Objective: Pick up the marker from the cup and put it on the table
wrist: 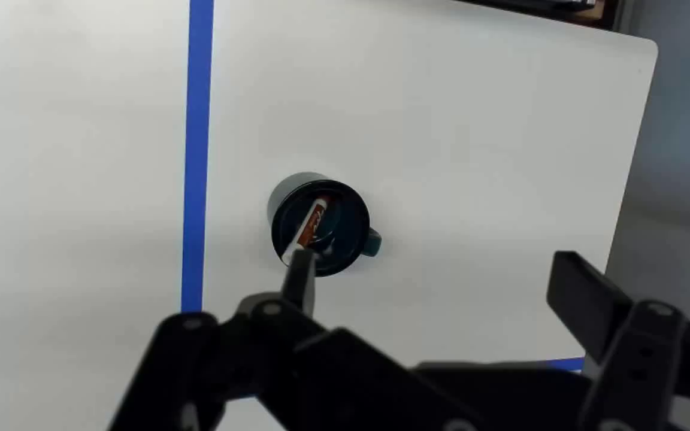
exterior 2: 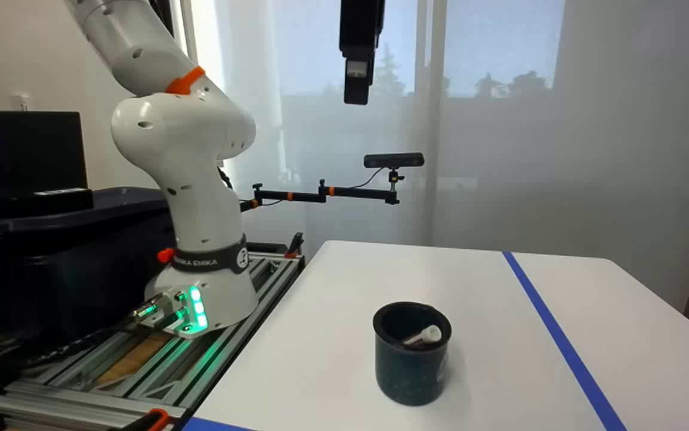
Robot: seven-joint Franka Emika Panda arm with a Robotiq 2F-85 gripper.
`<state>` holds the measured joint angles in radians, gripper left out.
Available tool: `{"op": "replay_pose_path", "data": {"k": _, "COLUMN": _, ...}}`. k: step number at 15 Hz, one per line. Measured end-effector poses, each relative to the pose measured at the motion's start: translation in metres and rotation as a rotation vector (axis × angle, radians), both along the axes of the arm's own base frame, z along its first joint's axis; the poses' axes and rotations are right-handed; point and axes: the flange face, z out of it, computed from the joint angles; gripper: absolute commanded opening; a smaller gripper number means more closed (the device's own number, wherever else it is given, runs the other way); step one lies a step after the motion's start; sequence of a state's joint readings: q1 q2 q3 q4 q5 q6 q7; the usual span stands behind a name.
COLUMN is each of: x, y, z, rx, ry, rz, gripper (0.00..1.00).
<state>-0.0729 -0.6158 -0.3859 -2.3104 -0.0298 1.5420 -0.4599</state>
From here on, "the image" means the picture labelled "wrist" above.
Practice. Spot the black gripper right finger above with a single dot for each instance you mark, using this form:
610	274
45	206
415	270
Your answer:
639	347

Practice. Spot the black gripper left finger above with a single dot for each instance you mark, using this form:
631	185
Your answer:
272	351

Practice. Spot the red Expo marker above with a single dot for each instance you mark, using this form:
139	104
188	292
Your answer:
308	227

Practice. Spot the short blue tape strip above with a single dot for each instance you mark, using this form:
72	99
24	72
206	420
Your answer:
571	364

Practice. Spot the dark teal mug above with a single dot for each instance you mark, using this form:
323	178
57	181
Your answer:
345	231

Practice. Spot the long blue tape strip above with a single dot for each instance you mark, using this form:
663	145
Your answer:
196	124

